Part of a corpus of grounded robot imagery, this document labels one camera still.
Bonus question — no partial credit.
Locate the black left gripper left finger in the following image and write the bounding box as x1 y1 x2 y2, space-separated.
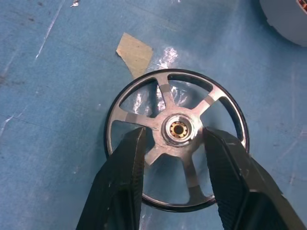
76 126 147 230

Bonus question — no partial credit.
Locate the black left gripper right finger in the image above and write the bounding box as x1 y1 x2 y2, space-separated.
203 126 307 230

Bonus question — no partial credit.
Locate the silver spoked rotor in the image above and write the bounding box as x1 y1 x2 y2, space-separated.
105 69 250 213

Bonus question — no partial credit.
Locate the grey round motor housing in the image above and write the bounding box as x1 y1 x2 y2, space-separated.
259 0 307 47

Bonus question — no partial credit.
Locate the beige tape piece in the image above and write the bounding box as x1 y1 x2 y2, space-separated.
116 32 154 79

